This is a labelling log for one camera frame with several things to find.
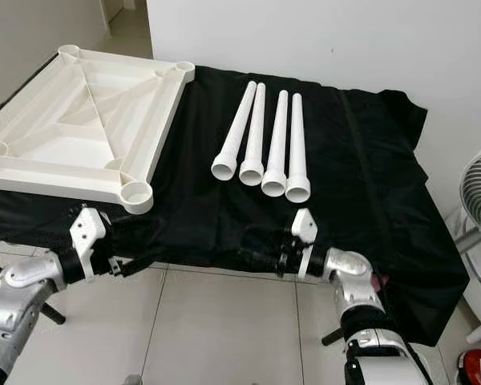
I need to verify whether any pink stool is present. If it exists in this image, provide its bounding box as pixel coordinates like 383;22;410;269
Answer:
370;273;391;296

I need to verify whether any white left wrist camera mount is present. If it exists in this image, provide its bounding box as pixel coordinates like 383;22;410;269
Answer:
70;205;111;282

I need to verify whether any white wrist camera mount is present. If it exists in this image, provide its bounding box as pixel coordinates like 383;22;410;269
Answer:
289;208;323;280
70;205;111;282

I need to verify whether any black metal stand leg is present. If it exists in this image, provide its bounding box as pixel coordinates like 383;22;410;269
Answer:
42;303;67;326
321;323;347;347

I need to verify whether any white plastic table top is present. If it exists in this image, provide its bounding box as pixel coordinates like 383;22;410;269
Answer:
0;44;196;216

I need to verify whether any black cloth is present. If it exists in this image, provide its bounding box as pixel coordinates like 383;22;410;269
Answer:
0;53;474;347

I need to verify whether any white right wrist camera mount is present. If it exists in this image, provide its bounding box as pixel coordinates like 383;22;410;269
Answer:
289;208;323;280

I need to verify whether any red round object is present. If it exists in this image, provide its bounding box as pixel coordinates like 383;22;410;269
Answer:
455;348;481;385

